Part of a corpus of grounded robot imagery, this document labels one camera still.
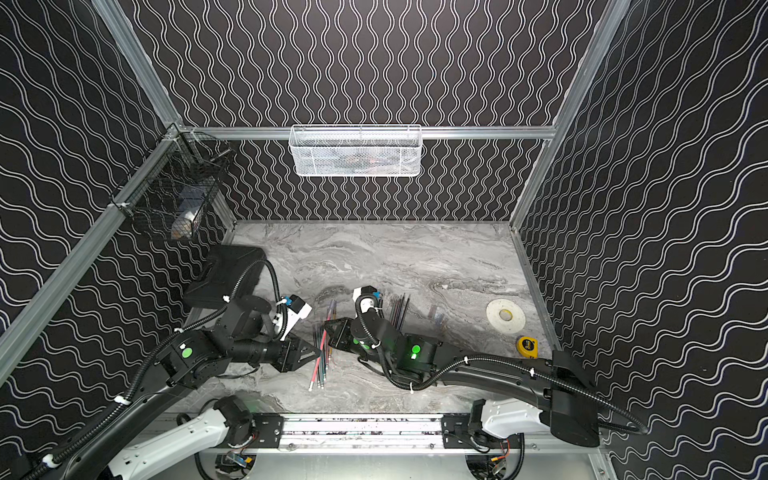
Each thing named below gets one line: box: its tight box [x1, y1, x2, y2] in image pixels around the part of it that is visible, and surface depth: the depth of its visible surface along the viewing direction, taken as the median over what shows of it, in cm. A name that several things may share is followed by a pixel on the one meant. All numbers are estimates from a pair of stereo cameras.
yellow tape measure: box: [517, 336, 539, 359], surface depth 89 cm
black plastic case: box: [184, 245, 267, 306], surface depth 100 cm
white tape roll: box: [486, 299, 526, 334], surface depth 97 cm
